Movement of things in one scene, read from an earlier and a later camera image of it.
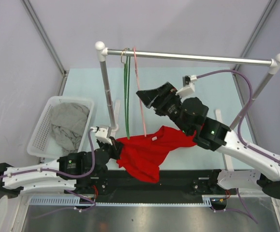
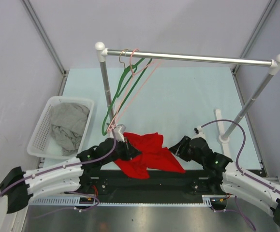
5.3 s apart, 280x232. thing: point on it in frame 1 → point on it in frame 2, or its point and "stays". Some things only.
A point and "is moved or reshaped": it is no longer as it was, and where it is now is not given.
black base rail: [171, 183] stays
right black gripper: [167, 93] → [175, 149]
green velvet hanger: [126, 61] → [123, 89]
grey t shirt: [68, 121] stays
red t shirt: [142, 155] is moved or reshaped
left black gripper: [116, 147] → [130, 151]
